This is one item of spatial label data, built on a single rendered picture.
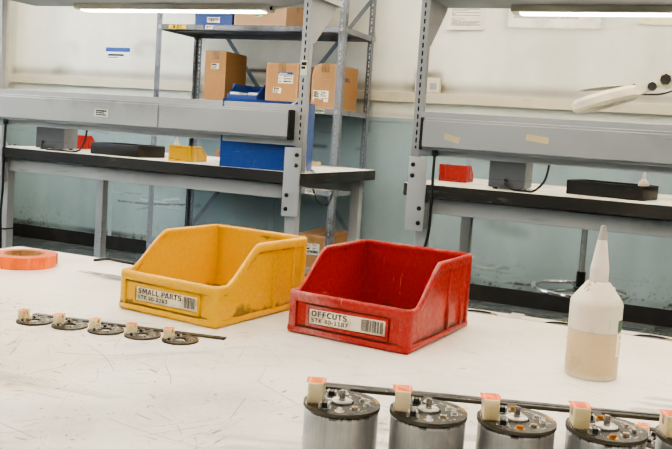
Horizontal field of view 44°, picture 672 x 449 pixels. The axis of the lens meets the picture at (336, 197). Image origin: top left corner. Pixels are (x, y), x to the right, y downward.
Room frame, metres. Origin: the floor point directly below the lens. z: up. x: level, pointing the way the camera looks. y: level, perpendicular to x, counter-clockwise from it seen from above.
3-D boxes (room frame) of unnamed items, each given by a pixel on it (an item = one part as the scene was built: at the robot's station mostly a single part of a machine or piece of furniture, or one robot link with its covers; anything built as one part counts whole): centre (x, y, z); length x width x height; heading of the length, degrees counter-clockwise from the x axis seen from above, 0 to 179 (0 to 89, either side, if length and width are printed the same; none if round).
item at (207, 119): (3.09, 0.76, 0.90); 1.30 x 0.06 x 0.12; 67
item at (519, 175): (2.71, -0.56, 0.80); 0.15 x 0.12 x 0.10; 159
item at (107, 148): (3.30, 0.83, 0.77); 0.24 x 0.16 x 0.04; 63
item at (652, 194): (2.66, -0.87, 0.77); 0.24 x 0.16 x 0.04; 53
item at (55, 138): (3.42, 1.15, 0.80); 0.15 x 0.12 x 0.10; 177
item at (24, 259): (0.81, 0.30, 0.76); 0.06 x 0.06 x 0.01
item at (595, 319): (0.55, -0.18, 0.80); 0.03 x 0.03 x 0.10
